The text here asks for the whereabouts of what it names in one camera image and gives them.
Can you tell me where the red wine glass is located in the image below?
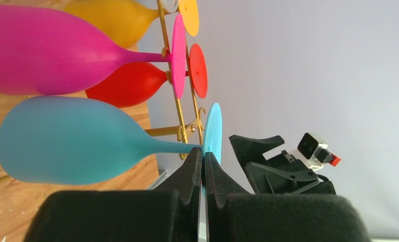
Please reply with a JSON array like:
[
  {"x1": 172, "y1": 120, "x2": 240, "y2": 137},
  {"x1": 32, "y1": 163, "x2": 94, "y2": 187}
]
[{"x1": 85, "y1": 43, "x2": 208, "y2": 108}]

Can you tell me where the light blue wine glass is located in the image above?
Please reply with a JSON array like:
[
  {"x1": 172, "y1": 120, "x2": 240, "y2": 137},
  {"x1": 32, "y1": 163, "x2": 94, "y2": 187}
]
[{"x1": 0, "y1": 96, "x2": 223, "y2": 186}]

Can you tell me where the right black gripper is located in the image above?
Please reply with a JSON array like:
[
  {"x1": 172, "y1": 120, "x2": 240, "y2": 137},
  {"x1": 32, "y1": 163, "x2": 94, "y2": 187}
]
[{"x1": 229, "y1": 135, "x2": 336, "y2": 195}]

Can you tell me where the pink wine glass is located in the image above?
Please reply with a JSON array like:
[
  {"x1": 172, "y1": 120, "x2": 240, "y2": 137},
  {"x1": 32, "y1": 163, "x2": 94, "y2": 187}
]
[{"x1": 0, "y1": 5, "x2": 186, "y2": 97}]

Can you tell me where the yellow wine glass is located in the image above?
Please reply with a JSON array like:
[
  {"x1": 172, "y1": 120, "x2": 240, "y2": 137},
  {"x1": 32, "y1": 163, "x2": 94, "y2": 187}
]
[{"x1": 63, "y1": 0, "x2": 199, "y2": 49}]

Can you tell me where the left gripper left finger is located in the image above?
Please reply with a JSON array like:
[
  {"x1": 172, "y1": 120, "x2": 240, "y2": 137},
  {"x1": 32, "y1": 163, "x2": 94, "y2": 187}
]
[{"x1": 24, "y1": 148, "x2": 202, "y2": 241}]

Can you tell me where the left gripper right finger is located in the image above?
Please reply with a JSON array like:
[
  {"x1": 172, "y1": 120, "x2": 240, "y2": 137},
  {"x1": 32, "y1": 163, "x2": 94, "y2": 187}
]
[{"x1": 204, "y1": 152, "x2": 370, "y2": 241}]

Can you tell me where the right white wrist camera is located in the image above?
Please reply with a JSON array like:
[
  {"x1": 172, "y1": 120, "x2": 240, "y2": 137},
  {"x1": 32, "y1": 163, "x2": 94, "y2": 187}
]
[{"x1": 297, "y1": 133, "x2": 341, "y2": 171}]

